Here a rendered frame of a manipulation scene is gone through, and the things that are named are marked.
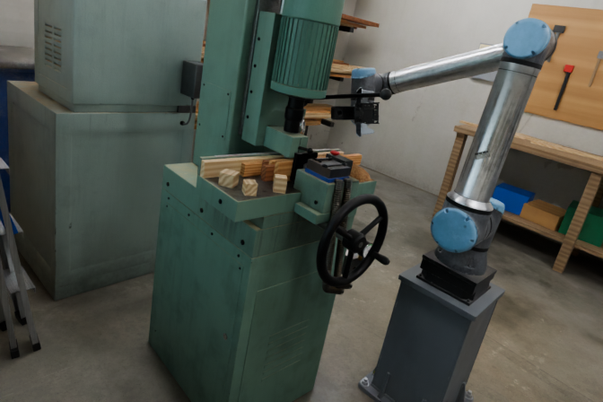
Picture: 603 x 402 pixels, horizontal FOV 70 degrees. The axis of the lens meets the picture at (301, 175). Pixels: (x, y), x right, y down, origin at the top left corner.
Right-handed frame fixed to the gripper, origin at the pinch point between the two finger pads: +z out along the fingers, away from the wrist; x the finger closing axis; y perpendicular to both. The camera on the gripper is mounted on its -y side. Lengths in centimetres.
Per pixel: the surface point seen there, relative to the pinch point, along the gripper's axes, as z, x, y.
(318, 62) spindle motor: 8.1, -14.3, -11.6
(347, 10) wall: -375, -127, -6
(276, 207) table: 17.1, 27.3, -23.0
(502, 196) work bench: -243, 65, 127
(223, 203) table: 24, 25, -36
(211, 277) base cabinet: 5, 53, -47
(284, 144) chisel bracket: 1.0, 9.8, -22.9
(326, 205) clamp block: 16.1, 26.5, -9.0
